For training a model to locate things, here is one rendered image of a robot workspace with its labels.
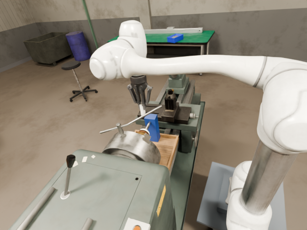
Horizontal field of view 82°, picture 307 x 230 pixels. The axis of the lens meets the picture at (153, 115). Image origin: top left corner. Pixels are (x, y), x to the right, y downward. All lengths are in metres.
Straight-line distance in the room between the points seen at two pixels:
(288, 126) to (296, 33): 4.45
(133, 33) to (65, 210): 0.68
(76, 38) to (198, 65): 5.90
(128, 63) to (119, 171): 0.44
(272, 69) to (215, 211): 0.87
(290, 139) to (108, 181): 0.61
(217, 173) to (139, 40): 1.02
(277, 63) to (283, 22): 4.14
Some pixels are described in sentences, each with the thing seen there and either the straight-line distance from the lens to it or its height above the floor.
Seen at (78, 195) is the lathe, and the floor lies 1.25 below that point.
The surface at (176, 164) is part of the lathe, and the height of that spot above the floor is 0.54.
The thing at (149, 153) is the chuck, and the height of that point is 1.17.
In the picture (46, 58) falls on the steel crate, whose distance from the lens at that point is 6.71.
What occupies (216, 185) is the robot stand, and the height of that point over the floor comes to 0.75.
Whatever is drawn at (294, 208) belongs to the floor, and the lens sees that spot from 2.32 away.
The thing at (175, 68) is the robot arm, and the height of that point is 1.63.
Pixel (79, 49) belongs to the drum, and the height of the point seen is 0.36.
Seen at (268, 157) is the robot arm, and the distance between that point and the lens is 0.62.
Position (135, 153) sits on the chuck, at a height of 1.22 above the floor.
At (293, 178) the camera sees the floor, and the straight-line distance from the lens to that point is 2.52.
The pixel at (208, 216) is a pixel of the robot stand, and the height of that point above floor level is 0.75.
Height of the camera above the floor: 1.87
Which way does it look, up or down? 37 degrees down
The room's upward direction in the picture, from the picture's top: 9 degrees counter-clockwise
